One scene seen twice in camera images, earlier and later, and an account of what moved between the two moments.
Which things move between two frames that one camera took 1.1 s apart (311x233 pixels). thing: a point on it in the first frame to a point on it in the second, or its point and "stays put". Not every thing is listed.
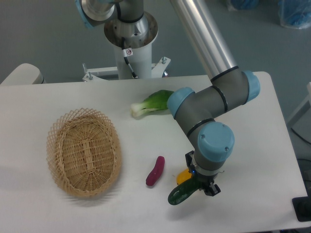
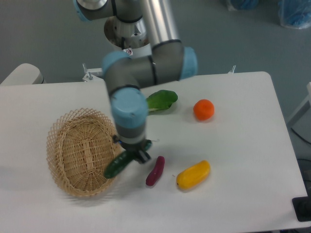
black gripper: (204, 183) to (140, 149)
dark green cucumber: (182, 191) to (118, 164)
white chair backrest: (25, 74) stays put
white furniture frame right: (308, 98) stays put
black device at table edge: (302, 207) stays put
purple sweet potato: (152, 178) stays put
